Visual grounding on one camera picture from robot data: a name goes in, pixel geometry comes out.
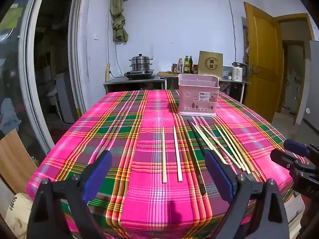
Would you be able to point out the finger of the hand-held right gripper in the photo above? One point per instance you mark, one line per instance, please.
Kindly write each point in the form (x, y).
(295, 146)
(281, 156)

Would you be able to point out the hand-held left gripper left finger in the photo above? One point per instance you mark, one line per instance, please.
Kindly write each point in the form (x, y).
(98, 171)

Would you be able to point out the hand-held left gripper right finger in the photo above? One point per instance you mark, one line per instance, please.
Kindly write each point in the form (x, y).
(219, 174)

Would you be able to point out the light wooden chopstick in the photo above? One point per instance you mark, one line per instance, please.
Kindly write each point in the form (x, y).
(230, 156)
(203, 135)
(163, 154)
(214, 144)
(177, 154)
(229, 147)
(235, 149)

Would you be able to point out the black chopstick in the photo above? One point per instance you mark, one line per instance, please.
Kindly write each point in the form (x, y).
(198, 135)
(197, 159)

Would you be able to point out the pink plastic utensil basket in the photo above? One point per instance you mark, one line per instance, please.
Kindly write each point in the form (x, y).
(198, 97)

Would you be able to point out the grey cabinet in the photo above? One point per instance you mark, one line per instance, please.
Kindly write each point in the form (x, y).
(312, 92)

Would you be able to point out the pink plaid tablecloth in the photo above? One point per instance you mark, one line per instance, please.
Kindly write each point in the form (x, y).
(149, 204)

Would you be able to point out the long steel counter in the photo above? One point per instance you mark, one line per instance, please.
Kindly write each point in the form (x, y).
(234, 82)

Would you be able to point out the yellow wooden door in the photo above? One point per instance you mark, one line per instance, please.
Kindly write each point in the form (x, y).
(261, 62)

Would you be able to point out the white bag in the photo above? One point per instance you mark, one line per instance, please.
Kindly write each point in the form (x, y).
(17, 216)

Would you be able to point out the white electric kettle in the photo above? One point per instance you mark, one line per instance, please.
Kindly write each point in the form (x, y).
(238, 73)

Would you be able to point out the chopsticks in basket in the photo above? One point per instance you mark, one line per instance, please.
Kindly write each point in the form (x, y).
(134, 81)

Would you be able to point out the beige power strip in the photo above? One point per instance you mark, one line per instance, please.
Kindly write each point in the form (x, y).
(108, 72)

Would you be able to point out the black induction cooker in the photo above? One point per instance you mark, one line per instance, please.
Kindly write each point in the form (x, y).
(138, 74)

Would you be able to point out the gold square box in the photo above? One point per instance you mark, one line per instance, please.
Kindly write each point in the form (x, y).
(210, 63)

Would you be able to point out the yellow oil bottle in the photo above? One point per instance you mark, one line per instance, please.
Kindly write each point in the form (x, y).
(186, 66)

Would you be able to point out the dark sauce bottle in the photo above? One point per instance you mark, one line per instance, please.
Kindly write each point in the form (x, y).
(191, 64)

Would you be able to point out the wooden cutting board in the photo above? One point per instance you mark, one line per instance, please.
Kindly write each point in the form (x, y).
(164, 74)

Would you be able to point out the clear plastic bottle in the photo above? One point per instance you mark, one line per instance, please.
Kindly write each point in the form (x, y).
(180, 66)

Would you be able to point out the red lidded jar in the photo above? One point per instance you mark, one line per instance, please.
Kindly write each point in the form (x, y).
(174, 67)

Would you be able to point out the stainless steel steamer pot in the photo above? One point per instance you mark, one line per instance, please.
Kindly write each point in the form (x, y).
(140, 62)

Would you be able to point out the hanging green cloth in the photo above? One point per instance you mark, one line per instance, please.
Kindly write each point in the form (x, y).
(118, 17)

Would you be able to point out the white sliding door frame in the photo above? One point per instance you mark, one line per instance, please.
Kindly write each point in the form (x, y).
(27, 54)

